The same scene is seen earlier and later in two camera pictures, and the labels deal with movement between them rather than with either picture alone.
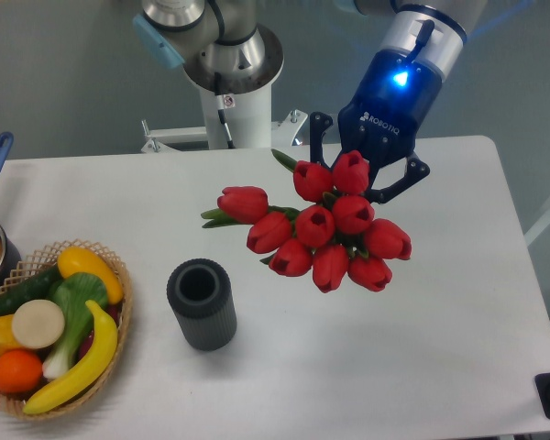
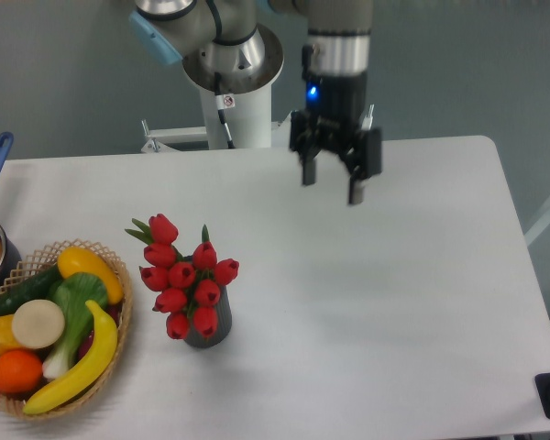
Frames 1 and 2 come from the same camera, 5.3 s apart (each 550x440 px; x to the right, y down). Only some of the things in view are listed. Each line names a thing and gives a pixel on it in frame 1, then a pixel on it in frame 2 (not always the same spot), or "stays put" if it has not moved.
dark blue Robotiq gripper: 382,118 to 338,104
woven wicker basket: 34,265 stays put
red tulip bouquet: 329,232 to 187,287
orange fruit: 16,371 stays put
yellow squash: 74,259 stays put
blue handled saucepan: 0,258 stays put
